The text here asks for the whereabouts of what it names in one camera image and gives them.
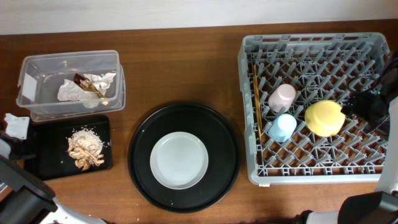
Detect grey dishwasher rack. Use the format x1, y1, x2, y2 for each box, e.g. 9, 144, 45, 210
238, 32, 389, 187

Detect gold snack wrapper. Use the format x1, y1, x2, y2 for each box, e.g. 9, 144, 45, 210
72, 73, 112, 106

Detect yellow bowl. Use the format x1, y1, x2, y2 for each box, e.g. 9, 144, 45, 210
305, 100, 345, 137

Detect clear plastic waste bin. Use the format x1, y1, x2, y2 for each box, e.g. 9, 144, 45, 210
16, 50, 126, 122

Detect white napkin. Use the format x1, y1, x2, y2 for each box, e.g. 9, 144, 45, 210
57, 72, 117, 108

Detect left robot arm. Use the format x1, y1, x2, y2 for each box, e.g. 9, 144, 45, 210
1, 115, 110, 223

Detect wooden chopstick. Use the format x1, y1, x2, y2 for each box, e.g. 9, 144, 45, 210
253, 65, 264, 138
252, 64, 261, 139

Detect black rectangular tray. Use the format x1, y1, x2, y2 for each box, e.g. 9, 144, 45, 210
24, 115, 113, 180

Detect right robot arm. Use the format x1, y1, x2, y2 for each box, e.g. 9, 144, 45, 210
288, 51, 397, 223

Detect round black serving tray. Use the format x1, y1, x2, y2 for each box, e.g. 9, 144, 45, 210
127, 103, 240, 213

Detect small blue cup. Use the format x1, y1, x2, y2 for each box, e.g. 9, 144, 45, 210
268, 113, 297, 142

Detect grey plate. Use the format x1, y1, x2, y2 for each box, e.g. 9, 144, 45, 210
150, 132, 209, 190

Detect food scraps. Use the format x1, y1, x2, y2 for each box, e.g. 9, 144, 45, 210
67, 128, 105, 171

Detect pink cup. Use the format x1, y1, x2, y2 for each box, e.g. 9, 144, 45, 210
268, 84, 296, 113

